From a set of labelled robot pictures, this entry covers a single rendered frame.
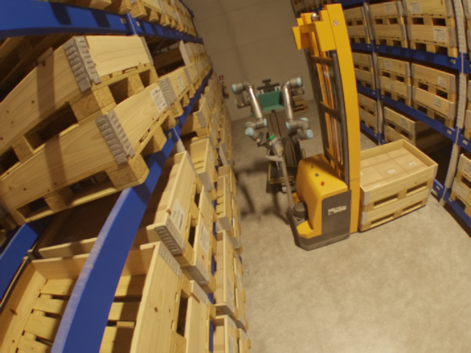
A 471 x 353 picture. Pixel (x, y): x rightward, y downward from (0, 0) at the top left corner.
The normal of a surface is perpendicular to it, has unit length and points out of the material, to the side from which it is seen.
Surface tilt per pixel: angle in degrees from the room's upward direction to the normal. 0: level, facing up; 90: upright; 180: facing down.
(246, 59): 90
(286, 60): 90
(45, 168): 90
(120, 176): 90
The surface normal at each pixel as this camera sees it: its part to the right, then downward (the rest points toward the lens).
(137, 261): 0.04, 0.53
